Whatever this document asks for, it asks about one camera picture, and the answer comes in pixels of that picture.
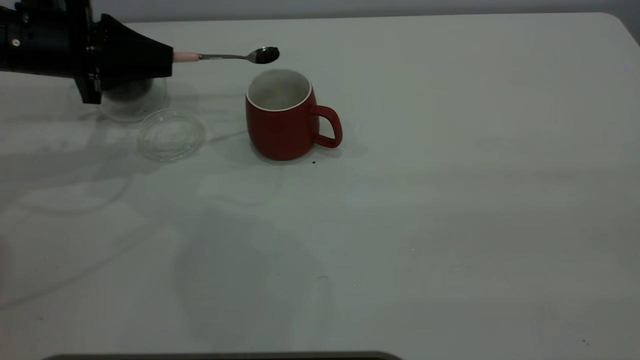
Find clear glass lid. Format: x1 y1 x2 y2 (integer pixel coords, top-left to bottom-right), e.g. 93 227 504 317
137 108 207 163

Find pink handled metal spoon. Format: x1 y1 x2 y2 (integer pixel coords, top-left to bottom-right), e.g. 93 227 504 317
172 46 281 65

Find clear glass cup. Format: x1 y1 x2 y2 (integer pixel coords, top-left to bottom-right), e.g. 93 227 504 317
97 75 169 124

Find red ceramic mug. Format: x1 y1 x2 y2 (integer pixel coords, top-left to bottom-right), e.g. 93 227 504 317
244 69 344 162

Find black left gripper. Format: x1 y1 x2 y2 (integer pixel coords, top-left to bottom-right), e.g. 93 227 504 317
0 0 175 105

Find dark coffee beans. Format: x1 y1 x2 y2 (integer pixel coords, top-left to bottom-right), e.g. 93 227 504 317
112 77 154 100

